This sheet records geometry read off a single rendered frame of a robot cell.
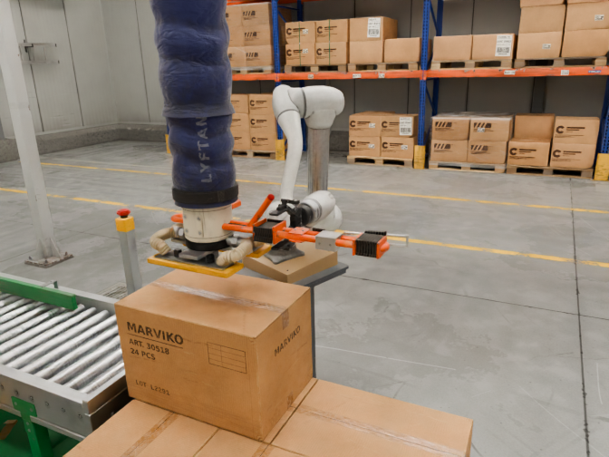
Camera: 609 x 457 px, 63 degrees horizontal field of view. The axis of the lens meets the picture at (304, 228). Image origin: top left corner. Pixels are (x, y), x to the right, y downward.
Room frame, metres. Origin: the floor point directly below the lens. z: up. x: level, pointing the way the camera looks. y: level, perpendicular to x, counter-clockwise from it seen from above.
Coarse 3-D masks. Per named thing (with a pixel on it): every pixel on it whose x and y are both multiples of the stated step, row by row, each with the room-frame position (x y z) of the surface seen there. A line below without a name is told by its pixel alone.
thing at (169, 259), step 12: (168, 252) 1.67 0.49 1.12; (180, 252) 1.62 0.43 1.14; (156, 264) 1.61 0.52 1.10; (168, 264) 1.59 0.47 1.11; (180, 264) 1.57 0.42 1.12; (192, 264) 1.56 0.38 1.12; (204, 264) 1.55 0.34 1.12; (216, 264) 1.55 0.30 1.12; (228, 264) 1.54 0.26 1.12; (240, 264) 1.55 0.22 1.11; (216, 276) 1.50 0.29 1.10; (228, 276) 1.49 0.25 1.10
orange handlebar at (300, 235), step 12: (240, 204) 1.92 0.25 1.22; (180, 216) 1.75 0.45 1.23; (228, 228) 1.61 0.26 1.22; (240, 228) 1.59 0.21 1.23; (288, 228) 1.55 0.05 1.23; (300, 228) 1.54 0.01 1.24; (288, 240) 1.50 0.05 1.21; (300, 240) 1.49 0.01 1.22; (312, 240) 1.47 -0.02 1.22; (336, 240) 1.43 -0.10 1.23; (348, 240) 1.42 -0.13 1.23
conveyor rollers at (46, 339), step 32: (0, 320) 2.30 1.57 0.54; (32, 320) 2.27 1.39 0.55; (64, 320) 2.32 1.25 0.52; (96, 320) 2.28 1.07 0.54; (0, 352) 2.01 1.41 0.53; (32, 352) 1.97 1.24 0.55; (64, 352) 2.00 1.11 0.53; (96, 352) 1.96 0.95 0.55; (64, 384) 1.72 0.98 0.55; (96, 384) 1.72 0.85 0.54
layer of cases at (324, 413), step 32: (320, 384) 1.68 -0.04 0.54; (128, 416) 1.52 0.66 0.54; (160, 416) 1.52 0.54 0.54; (288, 416) 1.50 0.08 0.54; (320, 416) 1.49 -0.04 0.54; (352, 416) 1.49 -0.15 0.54; (384, 416) 1.48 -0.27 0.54; (416, 416) 1.48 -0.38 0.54; (448, 416) 1.47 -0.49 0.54; (96, 448) 1.36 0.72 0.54; (128, 448) 1.36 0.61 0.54; (160, 448) 1.36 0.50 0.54; (192, 448) 1.35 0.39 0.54; (224, 448) 1.35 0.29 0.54; (256, 448) 1.34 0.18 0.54; (288, 448) 1.34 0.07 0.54; (320, 448) 1.33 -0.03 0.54; (352, 448) 1.33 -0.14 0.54; (384, 448) 1.33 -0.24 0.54; (416, 448) 1.32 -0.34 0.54; (448, 448) 1.32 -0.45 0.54
